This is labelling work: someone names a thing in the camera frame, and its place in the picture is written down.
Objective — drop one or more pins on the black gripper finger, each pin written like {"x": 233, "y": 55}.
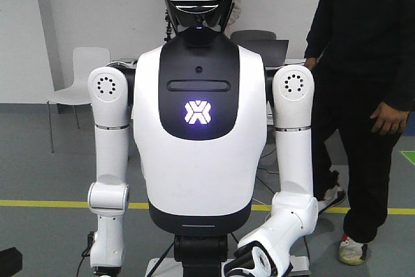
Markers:
{"x": 11, "y": 262}

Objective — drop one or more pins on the person in dark clothes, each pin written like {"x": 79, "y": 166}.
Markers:
{"x": 365, "y": 52}

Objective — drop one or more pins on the person's other hand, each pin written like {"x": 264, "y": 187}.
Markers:
{"x": 310, "y": 63}

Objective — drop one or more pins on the white black robot base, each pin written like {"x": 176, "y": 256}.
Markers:
{"x": 208, "y": 256}

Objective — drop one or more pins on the person's bare hand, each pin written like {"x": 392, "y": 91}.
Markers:
{"x": 388, "y": 120}

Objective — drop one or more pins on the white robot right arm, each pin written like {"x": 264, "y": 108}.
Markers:
{"x": 294, "y": 209}

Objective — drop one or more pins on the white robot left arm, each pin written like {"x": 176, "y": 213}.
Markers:
{"x": 108, "y": 195}

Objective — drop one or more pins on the white plastic chair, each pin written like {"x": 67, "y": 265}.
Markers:
{"x": 85, "y": 60}

